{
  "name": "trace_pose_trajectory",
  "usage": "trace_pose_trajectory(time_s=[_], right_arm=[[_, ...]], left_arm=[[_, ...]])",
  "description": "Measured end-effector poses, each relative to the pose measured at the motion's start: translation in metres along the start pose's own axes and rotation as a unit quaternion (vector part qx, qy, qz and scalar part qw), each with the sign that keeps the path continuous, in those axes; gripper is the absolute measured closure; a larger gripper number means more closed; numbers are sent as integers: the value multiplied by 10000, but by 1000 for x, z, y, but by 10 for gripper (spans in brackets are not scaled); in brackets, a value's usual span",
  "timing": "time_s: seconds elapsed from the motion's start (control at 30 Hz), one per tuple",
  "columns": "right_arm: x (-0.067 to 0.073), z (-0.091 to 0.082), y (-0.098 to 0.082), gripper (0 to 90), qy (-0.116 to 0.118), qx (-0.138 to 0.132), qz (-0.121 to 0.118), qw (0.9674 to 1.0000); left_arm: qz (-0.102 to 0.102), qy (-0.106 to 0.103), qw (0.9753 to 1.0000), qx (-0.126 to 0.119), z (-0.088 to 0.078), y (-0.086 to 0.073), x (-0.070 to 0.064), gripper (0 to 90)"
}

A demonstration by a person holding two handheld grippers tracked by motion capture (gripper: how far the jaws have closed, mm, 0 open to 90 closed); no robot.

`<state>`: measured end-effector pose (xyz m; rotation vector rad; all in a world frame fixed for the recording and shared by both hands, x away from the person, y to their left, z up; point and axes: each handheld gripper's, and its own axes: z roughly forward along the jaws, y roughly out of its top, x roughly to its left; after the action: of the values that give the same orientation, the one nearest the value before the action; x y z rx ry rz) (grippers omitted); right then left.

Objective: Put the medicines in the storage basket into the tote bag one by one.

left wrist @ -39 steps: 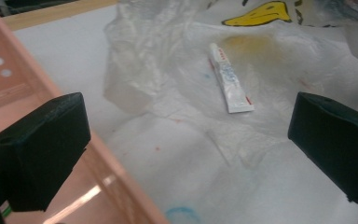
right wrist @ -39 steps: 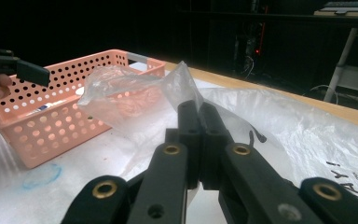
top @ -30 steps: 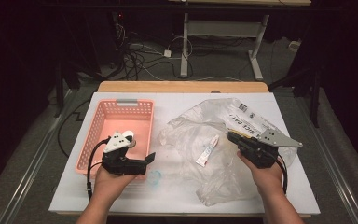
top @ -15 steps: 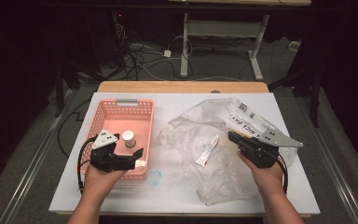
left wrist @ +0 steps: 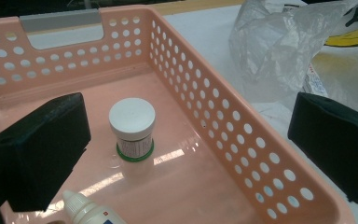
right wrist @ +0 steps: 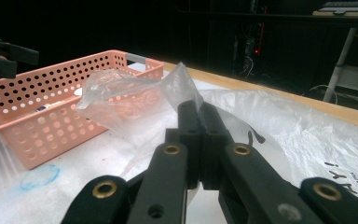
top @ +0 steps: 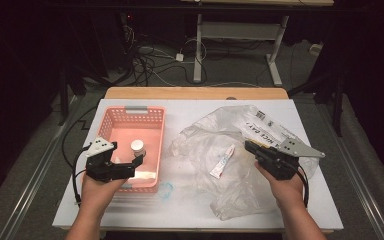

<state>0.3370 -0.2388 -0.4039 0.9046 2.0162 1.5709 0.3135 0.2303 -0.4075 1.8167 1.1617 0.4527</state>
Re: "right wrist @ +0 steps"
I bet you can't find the clear smiley plastic bag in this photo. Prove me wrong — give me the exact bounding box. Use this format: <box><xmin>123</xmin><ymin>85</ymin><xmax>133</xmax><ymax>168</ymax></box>
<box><xmin>76</xmin><ymin>62</ymin><xmax>358</xmax><ymax>224</ymax></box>

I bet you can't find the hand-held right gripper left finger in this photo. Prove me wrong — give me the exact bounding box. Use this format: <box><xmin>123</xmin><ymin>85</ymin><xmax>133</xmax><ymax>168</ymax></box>
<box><xmin>164</xmin><ymin>100</ymin><xmax>204</xmax><ymax>190</ymax></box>

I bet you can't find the white-framed desk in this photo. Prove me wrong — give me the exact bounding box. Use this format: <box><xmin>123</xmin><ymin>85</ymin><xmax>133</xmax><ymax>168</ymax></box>
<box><xmin>311</xmin><ymin>6</ymin><xmax>358</xmax><ymax>105</ymax></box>

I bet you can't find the grey keyboard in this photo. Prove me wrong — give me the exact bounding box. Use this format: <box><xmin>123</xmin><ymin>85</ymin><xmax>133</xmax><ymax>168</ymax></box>
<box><xmin>318</xmin><ymin>1</ymin><xmax>358</xmax><ymax>15</ymax></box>

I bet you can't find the pink perforated plastic basket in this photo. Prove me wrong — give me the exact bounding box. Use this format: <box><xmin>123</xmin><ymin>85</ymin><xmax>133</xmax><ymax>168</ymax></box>
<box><xmin>0</xmin><ymin>49</ymin><xmax>165</xmax><ymax>171</ymax></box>

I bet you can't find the black computer case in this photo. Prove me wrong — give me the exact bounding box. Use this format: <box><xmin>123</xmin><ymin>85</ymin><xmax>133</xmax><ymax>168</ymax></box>
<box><xmin>232</xmin><ymin>6</ymin><xmax>268</xmax><ymax>78</ymax></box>

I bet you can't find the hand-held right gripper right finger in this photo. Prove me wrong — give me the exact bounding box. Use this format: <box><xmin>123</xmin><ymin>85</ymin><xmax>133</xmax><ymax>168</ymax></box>
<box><xmin>200</xmin><ymin>102</ymin><xmax>235</xmax><ymax>191</ymax></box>

